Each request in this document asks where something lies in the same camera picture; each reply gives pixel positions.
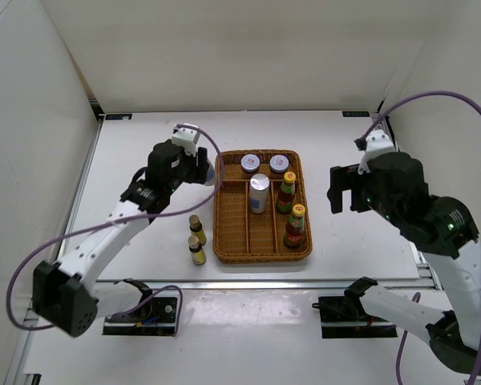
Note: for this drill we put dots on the silver cap shaker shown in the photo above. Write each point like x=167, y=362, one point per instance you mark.
x=210, y=175
x=259, y=185

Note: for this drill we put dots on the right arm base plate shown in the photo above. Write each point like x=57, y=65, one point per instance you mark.
x=339, y=320

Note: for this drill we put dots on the brown wicker divided basket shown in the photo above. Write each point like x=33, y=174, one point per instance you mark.
x=241, y=236

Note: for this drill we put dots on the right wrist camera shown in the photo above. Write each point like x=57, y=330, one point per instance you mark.
x=377, y=143

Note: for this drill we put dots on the small amber bottle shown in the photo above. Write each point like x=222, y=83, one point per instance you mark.
x=197, y=253
x=196, y=229

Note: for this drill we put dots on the white lid jar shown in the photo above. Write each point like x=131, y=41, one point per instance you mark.
x=278, y=165
x=250, y=164

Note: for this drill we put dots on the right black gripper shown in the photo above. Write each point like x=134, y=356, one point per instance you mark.
x=344, y=179

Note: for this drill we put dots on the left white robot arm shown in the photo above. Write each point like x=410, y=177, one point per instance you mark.
x=64, y=291

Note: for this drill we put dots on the red sauce bottle yellow cap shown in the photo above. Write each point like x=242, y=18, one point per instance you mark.
x=295, y=226

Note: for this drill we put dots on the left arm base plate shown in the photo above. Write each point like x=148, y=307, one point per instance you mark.
x=161, y=318

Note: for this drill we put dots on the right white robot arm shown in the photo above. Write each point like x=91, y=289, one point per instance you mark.
x=444, y=232

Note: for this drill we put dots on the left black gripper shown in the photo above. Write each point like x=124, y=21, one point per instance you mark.
x=198, y=173

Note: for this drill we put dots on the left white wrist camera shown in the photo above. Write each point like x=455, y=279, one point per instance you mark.
x=186, y=136

